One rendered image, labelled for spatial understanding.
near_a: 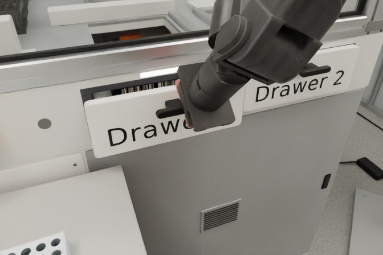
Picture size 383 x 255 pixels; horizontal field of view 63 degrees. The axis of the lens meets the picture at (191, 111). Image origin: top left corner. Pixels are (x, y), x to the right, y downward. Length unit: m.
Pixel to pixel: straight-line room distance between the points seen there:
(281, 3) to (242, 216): 0.76
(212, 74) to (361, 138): 1.88
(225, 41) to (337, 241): 1.34
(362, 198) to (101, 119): 1.42
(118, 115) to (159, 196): 0.30
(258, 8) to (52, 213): 0.46
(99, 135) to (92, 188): 0.11
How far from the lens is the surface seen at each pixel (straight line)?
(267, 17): 0.31
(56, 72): 0.56
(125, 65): 0.56
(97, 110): 0.53
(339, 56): 0.78
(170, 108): 0.52
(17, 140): 0.63
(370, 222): 1.65
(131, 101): 0.53
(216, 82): 0.37
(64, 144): 0.63
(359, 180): 1.89
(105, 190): 0.61
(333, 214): 1.66
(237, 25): 0.31
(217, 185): 0.83
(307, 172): 1.00
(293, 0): 0.30
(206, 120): 0.46
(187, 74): 0.47
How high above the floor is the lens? 1.19
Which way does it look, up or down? 33 degrees down
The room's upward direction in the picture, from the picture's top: straight up
